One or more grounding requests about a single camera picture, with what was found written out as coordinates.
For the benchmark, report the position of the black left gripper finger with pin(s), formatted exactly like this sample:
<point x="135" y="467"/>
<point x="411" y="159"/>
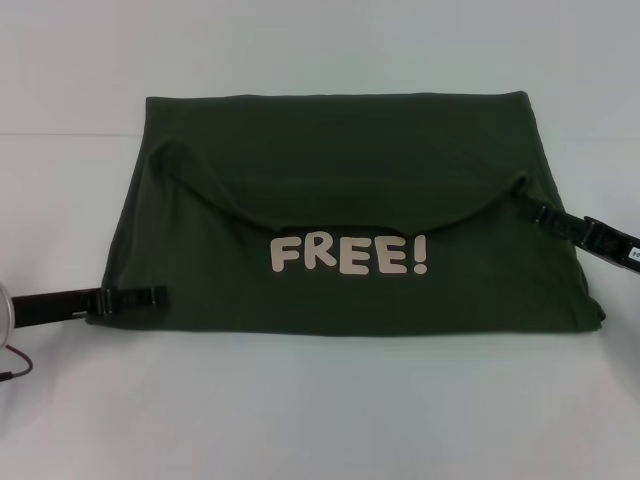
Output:
<point x="135" y="307"/>
<point x="140" y="294"/>

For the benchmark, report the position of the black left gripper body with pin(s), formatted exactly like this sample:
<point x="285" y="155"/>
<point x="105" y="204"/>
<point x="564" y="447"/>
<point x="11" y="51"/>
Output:
<point x="55" y="302"/>

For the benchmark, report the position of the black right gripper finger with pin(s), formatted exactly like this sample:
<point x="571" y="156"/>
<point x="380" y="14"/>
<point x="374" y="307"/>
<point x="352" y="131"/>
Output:
<point x="555" y="212"/>
<point x="550" y="227"/>

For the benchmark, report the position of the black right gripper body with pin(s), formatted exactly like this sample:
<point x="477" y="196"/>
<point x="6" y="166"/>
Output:
<point x="610" y="245"/>

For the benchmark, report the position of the dark green t-shirt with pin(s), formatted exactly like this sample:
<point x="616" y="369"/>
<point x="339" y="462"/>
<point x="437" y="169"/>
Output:
<point x="325" y="150"/>

